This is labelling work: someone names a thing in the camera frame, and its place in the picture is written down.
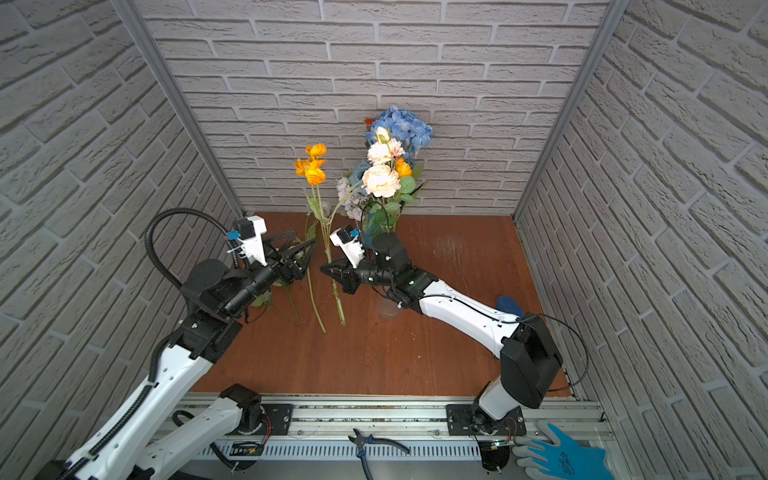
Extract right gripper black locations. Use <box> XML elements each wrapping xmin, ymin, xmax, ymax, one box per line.
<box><xmin>324</xmin><ymin>256</ymin><xmax>400</xmax><ymax>297</ymax></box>

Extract clear ribbed glass vase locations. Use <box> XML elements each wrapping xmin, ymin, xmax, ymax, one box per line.
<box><xmin>377</xmin><ymin>297</ymin><xmax>403</xmax><ymax>318</ymax></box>

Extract teal ceramic vase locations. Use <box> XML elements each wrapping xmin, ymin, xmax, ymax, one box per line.
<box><xmin>360</xmin><ymin>210</ymin><xmax>387</xmax><ymax>249</ymax></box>

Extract white lilac flower bouquet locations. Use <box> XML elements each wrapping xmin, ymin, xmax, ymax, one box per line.
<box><xmin>337</xmin><ymin>177</ymin><xmax>367</xmax><ymax>222</ymax></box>

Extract cream peony flower stem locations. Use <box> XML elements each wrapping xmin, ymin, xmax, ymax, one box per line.
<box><xmin>360</xmin><ymin>126</ymin><xmax>418</xmax><ymax>237</ymax></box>

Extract blue hydrangea flower stem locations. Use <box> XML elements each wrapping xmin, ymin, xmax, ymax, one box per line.
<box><xmin>366</xmin><ymin>105</ymin><xmax>433</xmax><ymax>167</ymax></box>

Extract yellow white poppy stem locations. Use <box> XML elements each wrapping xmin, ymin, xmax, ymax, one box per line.
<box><xmin>293</xmin><ymin>143</ymin><xmax>351</xmax><ymax>264</ymax></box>

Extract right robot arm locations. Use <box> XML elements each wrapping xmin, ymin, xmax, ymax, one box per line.
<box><xmin>321</xmin><ymin>226</ymin><xmax>563</xmax><ymax>435</ymax></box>

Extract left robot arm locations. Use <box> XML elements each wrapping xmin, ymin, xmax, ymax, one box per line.
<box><xmin>36</xmin><ymin>231</ymin><xmax>316</xmax><ymax>479</ymax></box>

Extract blue spray bottle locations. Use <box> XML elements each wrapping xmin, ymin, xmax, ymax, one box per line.
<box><xmin>495</xmin><ymin>295</ymin><xmax>525</xmax><ymax>317</ymax></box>

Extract blue work glove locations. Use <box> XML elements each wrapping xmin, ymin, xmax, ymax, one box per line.
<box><xmin>511</xmin><ymin>421</ymin><xmax>614</xmax><ymax>480</ymax></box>

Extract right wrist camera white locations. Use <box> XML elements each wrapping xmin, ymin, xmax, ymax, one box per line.
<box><xmin>330</xmin><ymin>225</ymin><xmax>365</xmax><ymax>268</ymax></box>

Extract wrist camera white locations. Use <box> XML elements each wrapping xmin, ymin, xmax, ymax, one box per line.
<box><xmin>330</xmin><ymin>225</ymin><xmax>365</xmax><ymax>268</ymax></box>
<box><xmin>227</xmin><ymin>215</ymin><xmax>267</xmax><ymax>266</ymax></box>

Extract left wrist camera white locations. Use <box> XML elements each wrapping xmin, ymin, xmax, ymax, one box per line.
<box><xmin>227</xmin><ymin>215</ymin><xmax>267</xmax><ymax>266</ymax></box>

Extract black corrugated cable hose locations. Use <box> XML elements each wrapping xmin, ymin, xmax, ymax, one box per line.
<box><xmin>59</xmin><ymin>207</ymin><xmax>232</xmax><ymax>480</ymax></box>

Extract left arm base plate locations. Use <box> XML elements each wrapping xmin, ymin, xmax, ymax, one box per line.
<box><xmin>230</xmin><ymin>403</ymin><xmax>293</xmax><ymax>436</ymax></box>

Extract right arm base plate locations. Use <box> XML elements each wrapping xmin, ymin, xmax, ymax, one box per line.
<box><xmin>446</xmin><ymin>404</ymin><xmax>527</xmax><ymax>437</ymax></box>

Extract aluminium rail frame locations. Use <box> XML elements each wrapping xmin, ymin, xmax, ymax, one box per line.
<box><xmin>161</xmin><ymin>392</ymin><xmax>619</xmax><ymax>463</ymax></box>

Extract black handled pliers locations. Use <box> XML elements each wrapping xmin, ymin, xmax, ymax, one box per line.
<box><xmin>348</xmin><ymin>428</ymin><xmax>412</xmax><ymax>480</ymax></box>

